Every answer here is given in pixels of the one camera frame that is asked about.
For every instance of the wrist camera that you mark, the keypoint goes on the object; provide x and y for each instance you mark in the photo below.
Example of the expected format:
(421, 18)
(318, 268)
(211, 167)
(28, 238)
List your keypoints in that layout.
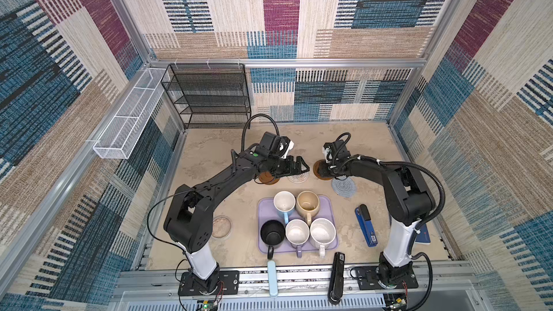
(329, 149)
(281, 146)

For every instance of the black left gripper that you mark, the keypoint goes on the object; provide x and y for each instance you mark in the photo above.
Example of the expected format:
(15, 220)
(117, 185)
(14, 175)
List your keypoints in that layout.
(291, 170)

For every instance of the white wire mesh basket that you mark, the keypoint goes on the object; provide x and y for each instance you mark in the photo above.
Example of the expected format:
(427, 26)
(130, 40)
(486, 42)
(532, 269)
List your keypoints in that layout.
(120, 137)

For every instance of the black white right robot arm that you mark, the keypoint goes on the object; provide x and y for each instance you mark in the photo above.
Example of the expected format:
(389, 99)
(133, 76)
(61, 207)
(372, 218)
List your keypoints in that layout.
(413, 196)

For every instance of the multicolour woven round coaster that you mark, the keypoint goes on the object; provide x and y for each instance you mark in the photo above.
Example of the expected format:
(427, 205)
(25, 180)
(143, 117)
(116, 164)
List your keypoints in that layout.
(300, 178)

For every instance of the white mug blue handle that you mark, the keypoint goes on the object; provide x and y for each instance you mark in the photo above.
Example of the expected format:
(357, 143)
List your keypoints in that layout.
(284, 203)

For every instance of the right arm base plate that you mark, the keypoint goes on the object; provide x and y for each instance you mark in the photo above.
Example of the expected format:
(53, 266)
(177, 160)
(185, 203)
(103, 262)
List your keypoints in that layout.
(368, 279)

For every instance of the lavender plastic tray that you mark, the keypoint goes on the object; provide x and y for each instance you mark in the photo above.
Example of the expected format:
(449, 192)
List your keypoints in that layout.
(267, 212)

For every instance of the blue black stapler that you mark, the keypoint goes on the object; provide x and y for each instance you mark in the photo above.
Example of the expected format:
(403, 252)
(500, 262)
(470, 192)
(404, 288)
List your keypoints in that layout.
(365, 222)

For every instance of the white speckled mug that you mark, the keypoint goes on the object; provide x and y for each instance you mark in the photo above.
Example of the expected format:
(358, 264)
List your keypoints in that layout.
(322, 235)

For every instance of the black wire shelf rack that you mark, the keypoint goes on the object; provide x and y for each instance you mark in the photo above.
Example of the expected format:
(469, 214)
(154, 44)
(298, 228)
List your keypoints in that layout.
(208, 95)

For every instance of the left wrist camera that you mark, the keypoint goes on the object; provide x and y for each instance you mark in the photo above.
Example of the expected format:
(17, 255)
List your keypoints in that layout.
(281, 146)

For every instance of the clear glass petri dish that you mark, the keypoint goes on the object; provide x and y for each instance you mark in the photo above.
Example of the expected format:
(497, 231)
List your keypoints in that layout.
(222, 227)

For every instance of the black mug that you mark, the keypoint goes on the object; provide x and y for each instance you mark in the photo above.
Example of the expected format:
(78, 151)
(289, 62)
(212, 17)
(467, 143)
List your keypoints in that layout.
(273, 235)

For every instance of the blue-grey woven round coaster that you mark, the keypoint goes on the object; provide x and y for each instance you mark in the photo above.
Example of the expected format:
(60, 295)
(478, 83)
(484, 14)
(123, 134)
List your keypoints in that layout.
(344, 187)

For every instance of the blue book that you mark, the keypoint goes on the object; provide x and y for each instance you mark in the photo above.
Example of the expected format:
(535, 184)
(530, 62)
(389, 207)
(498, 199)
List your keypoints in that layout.
(423, 237)

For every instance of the light blue plastic bar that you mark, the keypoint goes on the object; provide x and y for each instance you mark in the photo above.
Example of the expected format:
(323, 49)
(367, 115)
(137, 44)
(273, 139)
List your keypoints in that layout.
(272, 278)

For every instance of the beige ceramic mug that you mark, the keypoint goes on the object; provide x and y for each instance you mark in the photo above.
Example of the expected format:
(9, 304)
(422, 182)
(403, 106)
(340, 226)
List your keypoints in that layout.
(308, 206)

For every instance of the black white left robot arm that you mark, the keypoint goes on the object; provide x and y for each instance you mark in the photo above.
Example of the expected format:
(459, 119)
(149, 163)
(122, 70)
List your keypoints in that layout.
(189, 221)

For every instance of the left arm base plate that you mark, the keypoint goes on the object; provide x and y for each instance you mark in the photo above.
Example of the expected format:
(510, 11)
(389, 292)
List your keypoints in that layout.
(191, 285)

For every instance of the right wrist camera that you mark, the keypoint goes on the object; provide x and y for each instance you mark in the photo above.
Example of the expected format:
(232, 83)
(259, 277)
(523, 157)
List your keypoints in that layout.
(329, 149)

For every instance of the white mug lavender handle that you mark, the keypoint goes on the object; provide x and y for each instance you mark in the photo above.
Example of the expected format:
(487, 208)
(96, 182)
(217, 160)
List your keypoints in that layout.
(297, 234)

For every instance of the light brown wooden coaster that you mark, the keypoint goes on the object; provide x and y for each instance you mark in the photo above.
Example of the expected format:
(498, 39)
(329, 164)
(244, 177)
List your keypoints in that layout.
(317, 169)

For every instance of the dark brown wooden coaster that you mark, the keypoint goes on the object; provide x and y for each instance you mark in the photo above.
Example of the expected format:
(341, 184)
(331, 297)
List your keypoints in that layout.
(267, 179)

